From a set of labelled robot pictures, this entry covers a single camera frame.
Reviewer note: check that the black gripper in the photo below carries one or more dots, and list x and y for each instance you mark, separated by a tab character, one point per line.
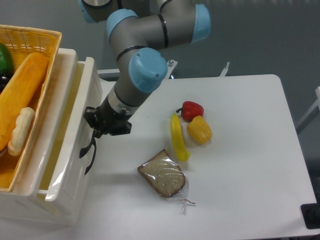
104	120

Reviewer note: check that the white drawer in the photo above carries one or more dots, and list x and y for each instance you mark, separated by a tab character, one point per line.
64	174

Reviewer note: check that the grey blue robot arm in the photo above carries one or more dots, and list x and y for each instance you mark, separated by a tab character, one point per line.
136	36

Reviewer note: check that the white drawer cabinet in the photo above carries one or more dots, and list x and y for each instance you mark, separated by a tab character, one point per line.
26	201

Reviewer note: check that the cream toy croissant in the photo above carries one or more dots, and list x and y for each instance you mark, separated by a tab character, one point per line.
20	132

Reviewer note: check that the orange toy baguette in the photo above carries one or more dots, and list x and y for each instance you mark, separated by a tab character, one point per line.
19	91

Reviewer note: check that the wrapped brown bread slice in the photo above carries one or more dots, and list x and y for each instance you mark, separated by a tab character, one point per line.
167	179

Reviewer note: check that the yellow toy banana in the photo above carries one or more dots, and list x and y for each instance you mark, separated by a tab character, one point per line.
177	139

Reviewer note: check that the red toy bell pepper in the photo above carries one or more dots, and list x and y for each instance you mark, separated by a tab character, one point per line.
190	110

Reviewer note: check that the dark purple toy eggplant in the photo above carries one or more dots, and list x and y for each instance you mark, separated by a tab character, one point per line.
5	77

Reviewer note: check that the yellow toy bell pepper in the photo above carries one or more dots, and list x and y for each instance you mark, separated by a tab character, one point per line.
199	130

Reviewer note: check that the yellow woven basket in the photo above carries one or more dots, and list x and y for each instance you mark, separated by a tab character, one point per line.
22	41

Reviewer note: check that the green toy pepper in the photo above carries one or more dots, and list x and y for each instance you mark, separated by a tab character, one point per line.
6	62

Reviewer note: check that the black device at edge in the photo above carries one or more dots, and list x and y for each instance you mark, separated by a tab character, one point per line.
311	215

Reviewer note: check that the black lower drawer handle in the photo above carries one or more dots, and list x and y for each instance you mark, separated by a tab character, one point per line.
88	168

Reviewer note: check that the black drawer handle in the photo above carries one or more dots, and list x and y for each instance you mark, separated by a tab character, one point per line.
88	168
84	150

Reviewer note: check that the black top drawer handle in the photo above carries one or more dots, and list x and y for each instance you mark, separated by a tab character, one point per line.
84	150

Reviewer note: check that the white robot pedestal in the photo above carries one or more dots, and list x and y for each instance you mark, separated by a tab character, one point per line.
112	75

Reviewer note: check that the white frame at right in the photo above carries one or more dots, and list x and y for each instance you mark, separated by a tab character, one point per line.
310	114

